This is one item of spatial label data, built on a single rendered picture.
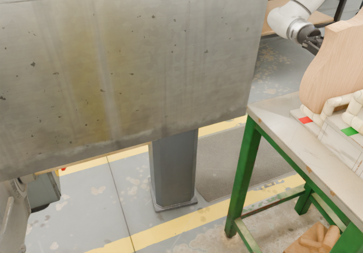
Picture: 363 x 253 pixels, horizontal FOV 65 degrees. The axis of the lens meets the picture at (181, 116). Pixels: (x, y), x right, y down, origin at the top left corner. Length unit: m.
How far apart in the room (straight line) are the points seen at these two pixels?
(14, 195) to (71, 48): 0.29
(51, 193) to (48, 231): 1.14
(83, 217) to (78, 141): 1.69
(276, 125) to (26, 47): 0.93
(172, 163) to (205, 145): 0.73
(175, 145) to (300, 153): 0.70
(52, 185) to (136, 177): 1.30
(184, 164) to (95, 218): 0.66
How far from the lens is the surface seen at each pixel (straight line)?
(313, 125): 1.10
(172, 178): 1.67
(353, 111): 0.99
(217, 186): 2.01
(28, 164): 0.27
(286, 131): 1.05
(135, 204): 1.93
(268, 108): 1.14
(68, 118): 0.25
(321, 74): 0.97
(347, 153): 0.99
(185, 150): 1.53
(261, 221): 1.92
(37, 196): 0.84
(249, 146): 1.21
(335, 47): 0.95
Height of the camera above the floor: 1.58
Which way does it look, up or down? 39 degrees down
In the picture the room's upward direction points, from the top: 1 degrees clockwise
